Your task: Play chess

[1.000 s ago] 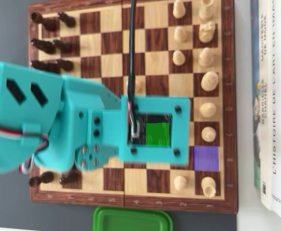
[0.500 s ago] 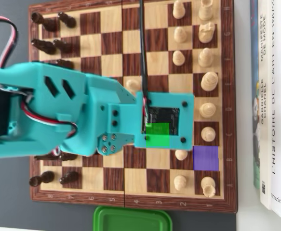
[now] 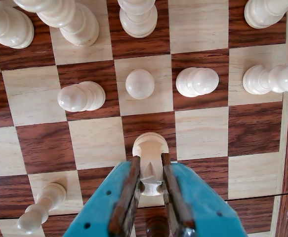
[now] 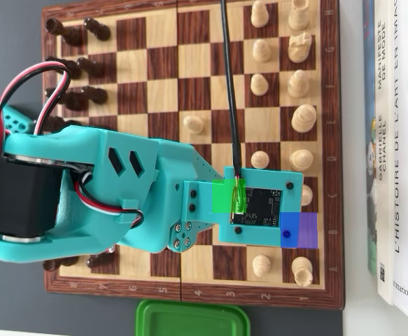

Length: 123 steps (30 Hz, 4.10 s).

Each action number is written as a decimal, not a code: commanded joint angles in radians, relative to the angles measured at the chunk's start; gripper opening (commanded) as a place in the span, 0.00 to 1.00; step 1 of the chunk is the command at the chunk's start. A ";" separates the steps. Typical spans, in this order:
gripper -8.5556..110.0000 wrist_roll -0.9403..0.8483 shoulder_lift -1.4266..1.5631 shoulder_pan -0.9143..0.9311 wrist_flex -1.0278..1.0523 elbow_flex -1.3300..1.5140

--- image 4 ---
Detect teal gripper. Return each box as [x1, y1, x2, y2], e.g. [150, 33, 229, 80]
[153, 139, 226, 253]

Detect white chess pawn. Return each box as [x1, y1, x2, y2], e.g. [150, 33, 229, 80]
[183, 115, 206, 135]
[251, 254, 272, 277]
[251, 72, 269, 96]
[251, 150, 270, 169]
[251, 38, 272, 63]
[251, 0, 270, 28]

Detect black chess pawn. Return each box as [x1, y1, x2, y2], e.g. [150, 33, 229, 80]
[81, 86, 108, 105]
[77, 57, 106, 78]
[83, 17, 112, 41]
[87, 252, 118, 270]

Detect white chess queen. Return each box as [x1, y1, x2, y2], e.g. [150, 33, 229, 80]
[289, 148, 314, 172]

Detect white chess rook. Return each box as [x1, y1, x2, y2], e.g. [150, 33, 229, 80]
[290, 255, 314, 288]
[288, 0, 311, 32]

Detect black chess bishop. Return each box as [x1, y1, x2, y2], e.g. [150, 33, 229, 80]
[45, 87, 89, 111]

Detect black chess king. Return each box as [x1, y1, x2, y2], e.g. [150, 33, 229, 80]
[42, 115, 85, 129]

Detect black chess rook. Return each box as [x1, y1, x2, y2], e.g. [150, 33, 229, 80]
[45, 17, 85, 46]
[42, 257, 80, 272]

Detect black chess knight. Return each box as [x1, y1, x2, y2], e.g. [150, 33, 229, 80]
[45, 56, 84, 80]

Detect white chess knight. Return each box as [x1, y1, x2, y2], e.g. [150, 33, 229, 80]
[288, 31, 313, 64]

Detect green plastic lid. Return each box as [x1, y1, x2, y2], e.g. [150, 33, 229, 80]
[136, 297, 251, 336]

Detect wooden chessboard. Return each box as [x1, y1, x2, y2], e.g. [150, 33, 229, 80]
[41, 0, 345, 311]

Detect dark grey table mat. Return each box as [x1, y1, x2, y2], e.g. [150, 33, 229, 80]
[0, 0, 343, 336]

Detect white art history book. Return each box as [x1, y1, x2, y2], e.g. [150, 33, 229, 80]
[391, 0, 408, 323]

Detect thin panda picture book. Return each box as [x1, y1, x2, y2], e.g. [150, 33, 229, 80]
[362, 0, 379, 276]

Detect red white black servo cable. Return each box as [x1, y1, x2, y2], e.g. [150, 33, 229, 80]
[0, 61, 72, 158]
[72, 171, 145, 228]

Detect black camera cable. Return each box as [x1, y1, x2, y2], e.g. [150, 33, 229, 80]
[219, 0, 246, 213]

